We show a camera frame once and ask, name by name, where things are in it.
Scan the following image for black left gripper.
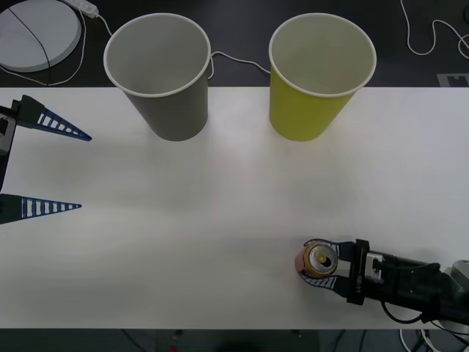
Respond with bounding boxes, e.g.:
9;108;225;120
0;94;92;226

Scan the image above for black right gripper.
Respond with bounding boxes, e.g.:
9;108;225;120
298;238;402;306

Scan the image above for orange drink can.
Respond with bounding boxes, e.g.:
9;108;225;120
294;243;340;278

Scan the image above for white round floor disc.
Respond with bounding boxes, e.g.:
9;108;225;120
0;0;83;73

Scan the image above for grey plastic waste bin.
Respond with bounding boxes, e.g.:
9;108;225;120
103;13;213;142

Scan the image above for yellow-green plastic waste bin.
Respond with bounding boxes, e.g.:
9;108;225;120
268;12;377;142

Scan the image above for white power strip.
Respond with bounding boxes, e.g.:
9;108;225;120
60;0;100;18

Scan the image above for thin black cable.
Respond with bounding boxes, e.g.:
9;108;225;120
7;6;51;86

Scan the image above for white looping cable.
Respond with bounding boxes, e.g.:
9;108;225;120
0;6;88;87

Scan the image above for white power strip cable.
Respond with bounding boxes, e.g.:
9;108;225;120
95;13;273;80

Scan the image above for white curly cable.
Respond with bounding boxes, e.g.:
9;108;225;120
399;0;469;60

